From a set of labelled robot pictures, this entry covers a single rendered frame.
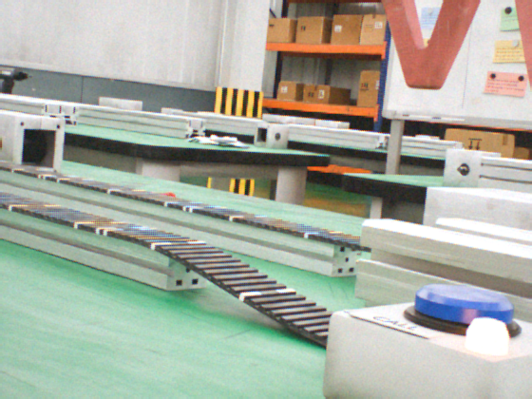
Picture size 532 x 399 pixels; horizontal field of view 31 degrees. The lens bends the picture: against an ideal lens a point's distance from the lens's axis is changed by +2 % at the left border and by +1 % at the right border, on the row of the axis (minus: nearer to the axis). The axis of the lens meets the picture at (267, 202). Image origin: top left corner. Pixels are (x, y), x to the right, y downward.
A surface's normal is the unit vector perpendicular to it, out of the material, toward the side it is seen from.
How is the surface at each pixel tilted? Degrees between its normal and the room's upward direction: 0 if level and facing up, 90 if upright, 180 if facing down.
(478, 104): 90
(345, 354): 90
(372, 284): 90
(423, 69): 100
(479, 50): 90
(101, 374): 0
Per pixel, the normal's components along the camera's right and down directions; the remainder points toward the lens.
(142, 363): 0.11, -0.99
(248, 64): 0.72, 0.14
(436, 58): -0.70, 0.17
